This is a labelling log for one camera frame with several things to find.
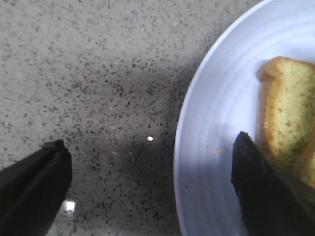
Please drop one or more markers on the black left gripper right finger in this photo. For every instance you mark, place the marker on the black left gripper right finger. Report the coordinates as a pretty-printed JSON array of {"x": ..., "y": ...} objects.
[{"x": 273, "y": 202}]

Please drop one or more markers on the light blue round plate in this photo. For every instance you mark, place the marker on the light blue round plate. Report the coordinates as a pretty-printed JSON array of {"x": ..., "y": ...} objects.
[{"x": 222, "y": 101}]

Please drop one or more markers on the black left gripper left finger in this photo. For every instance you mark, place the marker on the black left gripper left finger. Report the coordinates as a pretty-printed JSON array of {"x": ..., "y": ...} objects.
[{"x": 33, "y": 190}]

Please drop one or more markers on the bread slice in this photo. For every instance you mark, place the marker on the bread slice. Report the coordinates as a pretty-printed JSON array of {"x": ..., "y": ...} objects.
[{"x": 286, "y": 124}]

